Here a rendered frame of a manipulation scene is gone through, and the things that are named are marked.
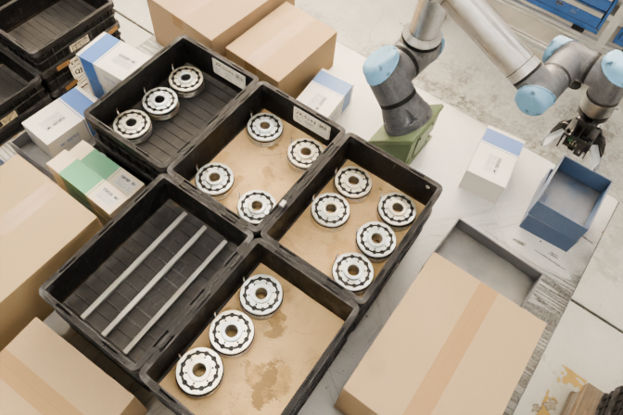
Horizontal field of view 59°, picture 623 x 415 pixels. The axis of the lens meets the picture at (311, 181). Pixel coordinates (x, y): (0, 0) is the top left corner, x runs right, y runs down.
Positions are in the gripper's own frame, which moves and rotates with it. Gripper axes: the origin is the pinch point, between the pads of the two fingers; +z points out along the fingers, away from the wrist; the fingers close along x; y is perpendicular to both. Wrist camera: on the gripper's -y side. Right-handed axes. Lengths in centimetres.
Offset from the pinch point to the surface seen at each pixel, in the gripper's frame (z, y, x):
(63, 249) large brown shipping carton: -3, 102, -82
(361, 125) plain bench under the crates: 19, 10, -59
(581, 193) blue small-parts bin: 17.7, -6.5, 8.1
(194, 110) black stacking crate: 2, 48, -94
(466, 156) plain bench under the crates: 21.8, -1.9, -26.4
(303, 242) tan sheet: 7, 61, -43
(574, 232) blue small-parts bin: 15.1, 9.6, 11.5
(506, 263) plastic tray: 24.0, 24.1, 1.0
